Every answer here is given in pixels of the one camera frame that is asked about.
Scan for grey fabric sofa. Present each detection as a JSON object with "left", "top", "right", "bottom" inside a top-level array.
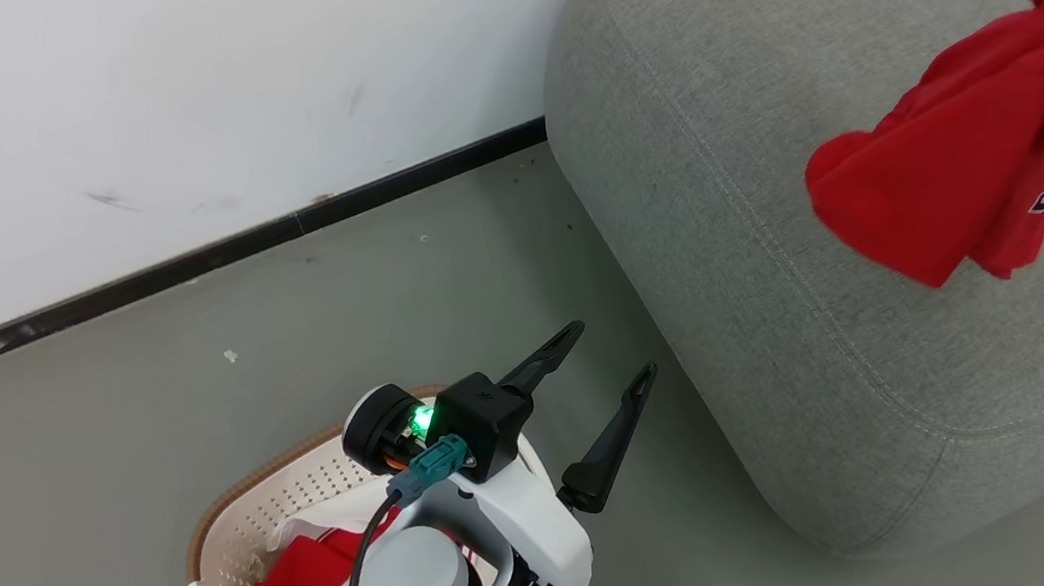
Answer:
[{"left": 529, "top": 0, "right": 1044, "bottom": 586}]

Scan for red shirt with letter print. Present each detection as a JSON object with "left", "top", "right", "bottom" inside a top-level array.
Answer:
[{"left": 781, "top": 0, "right": 1044, "bottom": 305}]

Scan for black wall baseboard strip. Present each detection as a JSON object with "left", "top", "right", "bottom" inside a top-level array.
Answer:
[{"left": 0, "top": 114, "right": 572, "bottom": 385}]

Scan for red garment with white trim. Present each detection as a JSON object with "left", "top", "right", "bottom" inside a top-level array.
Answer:
[{"left": 236, "top": 467, "right": 481, "bottom": 586}]

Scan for cream perforated plastic laundry basket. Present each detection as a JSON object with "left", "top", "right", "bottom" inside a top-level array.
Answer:
[{"left": 162, "top": 370, "right": 562, "bottom": 586}]

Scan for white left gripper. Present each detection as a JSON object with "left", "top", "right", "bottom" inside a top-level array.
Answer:
[{"left": 331, "top": 311, "right": 687, "bottom": 586}]

